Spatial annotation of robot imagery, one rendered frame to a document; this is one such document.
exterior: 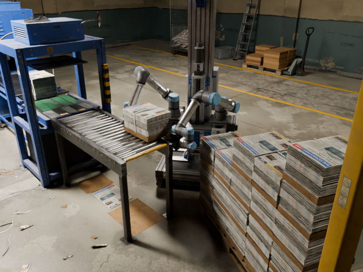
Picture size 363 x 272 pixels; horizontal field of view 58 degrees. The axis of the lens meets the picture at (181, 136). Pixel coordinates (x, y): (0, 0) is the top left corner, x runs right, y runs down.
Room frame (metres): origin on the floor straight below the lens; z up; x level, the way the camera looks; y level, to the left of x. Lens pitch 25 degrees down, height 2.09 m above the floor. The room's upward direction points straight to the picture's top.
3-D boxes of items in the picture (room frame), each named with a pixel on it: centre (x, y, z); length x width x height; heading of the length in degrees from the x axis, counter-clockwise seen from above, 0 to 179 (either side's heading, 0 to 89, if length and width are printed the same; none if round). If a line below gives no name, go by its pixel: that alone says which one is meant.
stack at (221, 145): (2.25, -0.55, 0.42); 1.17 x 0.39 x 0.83; 21
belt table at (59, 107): (3.69, 1.43, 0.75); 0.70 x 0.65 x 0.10; 43
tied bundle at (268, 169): (1.85, -0.71, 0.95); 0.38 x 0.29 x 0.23; 110
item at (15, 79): (4.51, 2.20, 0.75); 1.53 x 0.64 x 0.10; 43
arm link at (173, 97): (3.31, 0.08, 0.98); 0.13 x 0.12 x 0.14; 18
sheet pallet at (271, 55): (8.94, -2.40, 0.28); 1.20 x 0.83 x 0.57; 43
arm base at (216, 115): (3.21, -0.41, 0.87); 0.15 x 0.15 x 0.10
